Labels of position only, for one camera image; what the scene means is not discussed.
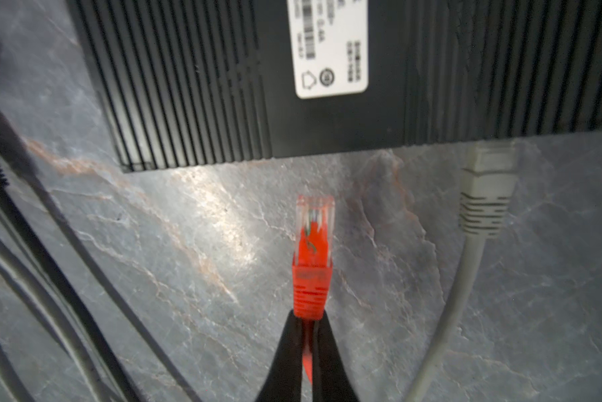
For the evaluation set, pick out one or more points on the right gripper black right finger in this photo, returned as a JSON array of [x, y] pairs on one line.
[[330, 382]]

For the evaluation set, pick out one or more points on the black network switch box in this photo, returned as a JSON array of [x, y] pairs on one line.
[[192, 83]]

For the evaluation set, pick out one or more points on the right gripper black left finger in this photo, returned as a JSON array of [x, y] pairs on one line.
[[284, 380]]

